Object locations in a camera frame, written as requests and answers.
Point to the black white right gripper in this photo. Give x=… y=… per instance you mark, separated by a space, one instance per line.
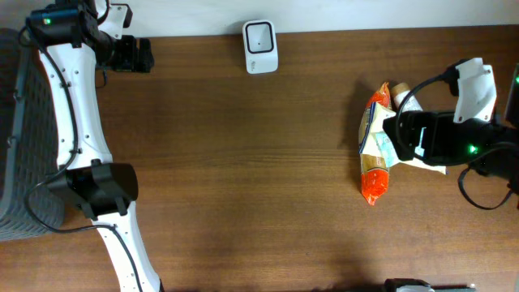
x=431 y=124

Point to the small teal gum box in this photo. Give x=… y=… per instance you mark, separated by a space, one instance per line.
x=387 y=149

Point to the beige snack bag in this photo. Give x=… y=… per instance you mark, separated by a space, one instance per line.
x=372 y=122

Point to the orange spaghetti packet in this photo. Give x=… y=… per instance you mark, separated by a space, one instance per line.
x=375 y=174

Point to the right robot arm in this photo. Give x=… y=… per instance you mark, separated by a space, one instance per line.
x=503 y=163

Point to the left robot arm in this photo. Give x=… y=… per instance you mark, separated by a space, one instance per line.
x=75 y=39

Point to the grey plastic mesh basket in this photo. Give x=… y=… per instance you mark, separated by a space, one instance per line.
x=29 y=138

